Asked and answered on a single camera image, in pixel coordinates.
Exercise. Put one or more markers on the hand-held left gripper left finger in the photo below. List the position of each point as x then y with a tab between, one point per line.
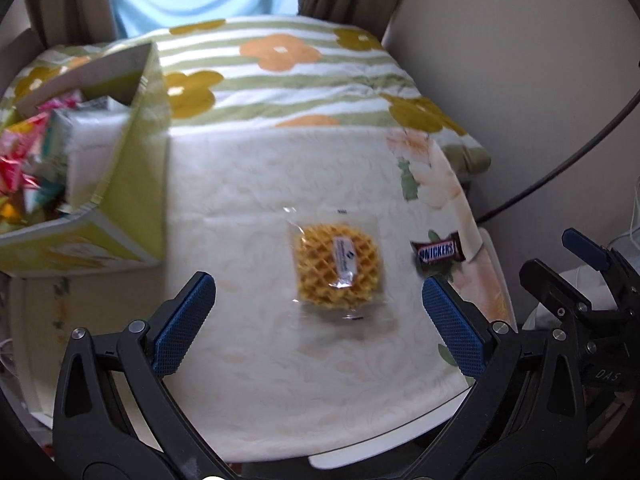
185	325

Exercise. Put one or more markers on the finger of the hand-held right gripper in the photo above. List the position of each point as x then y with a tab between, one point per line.
550	285
585	247

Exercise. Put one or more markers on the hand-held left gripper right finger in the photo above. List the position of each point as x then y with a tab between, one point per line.
455	330

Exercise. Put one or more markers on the waffle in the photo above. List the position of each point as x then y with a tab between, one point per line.
335	260

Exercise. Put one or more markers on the yellow cardboard box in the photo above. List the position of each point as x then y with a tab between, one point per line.
140	170

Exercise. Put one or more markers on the white table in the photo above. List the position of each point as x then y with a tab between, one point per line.
500	280

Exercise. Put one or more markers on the brown chocolate bar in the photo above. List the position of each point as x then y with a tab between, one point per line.
437	252

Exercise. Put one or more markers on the plain white snack packet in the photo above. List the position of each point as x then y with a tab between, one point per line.
95	155

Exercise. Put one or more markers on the teal white snack packet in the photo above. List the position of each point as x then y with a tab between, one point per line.
55	150

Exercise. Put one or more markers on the pink red snack packet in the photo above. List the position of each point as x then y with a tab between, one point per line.
20	160

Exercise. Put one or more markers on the floral striped blanket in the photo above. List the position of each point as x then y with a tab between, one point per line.
310	90

